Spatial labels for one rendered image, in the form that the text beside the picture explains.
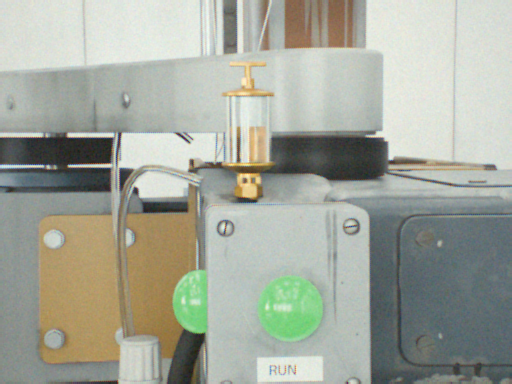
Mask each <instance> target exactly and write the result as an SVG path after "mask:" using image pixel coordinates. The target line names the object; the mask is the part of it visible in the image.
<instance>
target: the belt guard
mask: <svg viewBox="0 0 512 384"><path fill-rule="evenodd" d="M230 61H240V62H266V67H252V78H254V85H253V86H254V88H258V89H262V90H266V91H270V92H273V93H275V96H273V97H271V137H282V136H363V135H376V131H383V53H382V52H378V51H377V50H373V49H366V48H354V49H352V48H299V49H284V50H273V51H255V52H245V53H236V54H227V55H217V56H213V55H207V56H198V57H189V58H179V59H160V60H151V61H141V62H122V63H112V64H93V65H84V66H74V67H68V66H64V67H55V68H44V69H37V68H35V69H25V70H15V71H8V70H5V71H0V133H107V134H110V133H182V132H185V133H216V132H218V133H219V132H225V108H224V97H222V96H221V93H222V92H227V91H230V90H234V89H238V88H242V78H244V67H230V66H229V62H230Z"/></svg>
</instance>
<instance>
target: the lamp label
mask: <svg viewBox="0 0 512 384"><path fill-rule="evenodd" d="M322 380H323V365H322V356H306V357H273V358H257V383H261V382H292V381H322Z"/></svg>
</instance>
